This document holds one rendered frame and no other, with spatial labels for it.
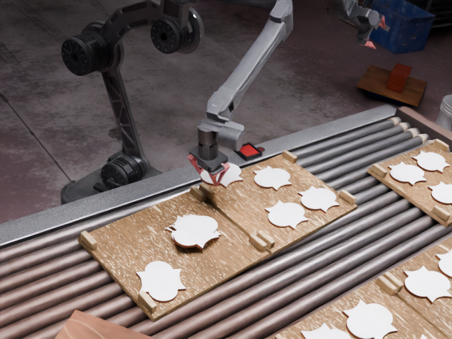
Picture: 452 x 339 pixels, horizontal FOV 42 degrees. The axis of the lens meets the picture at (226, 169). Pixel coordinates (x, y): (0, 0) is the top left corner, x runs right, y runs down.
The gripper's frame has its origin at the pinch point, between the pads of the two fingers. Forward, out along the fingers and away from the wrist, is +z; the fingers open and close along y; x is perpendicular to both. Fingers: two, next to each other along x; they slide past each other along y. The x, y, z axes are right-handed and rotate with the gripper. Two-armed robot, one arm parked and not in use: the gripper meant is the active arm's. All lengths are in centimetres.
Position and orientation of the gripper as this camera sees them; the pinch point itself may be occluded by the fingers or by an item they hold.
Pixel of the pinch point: (208, 177)
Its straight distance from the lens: 172.2
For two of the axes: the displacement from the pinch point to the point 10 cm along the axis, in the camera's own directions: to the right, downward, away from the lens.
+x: 7.4, -4.5, 5.0
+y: 6.8, 5.0, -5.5
